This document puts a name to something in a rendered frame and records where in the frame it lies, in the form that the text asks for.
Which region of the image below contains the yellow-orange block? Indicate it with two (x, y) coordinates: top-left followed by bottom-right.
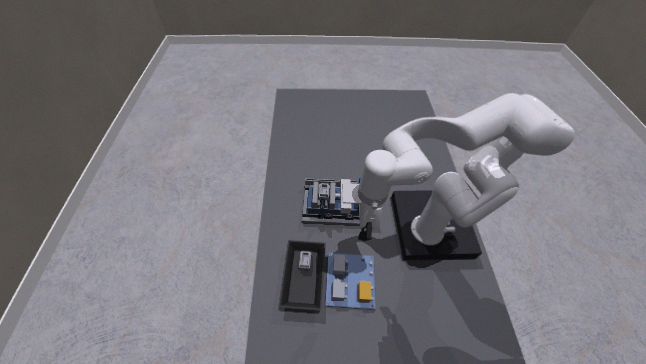
(358, 281), (371, 302)

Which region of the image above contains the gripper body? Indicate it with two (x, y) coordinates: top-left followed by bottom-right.
(359, 201), (386, 229)

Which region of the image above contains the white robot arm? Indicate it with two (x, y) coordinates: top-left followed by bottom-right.
(340, 93), (575, 245)

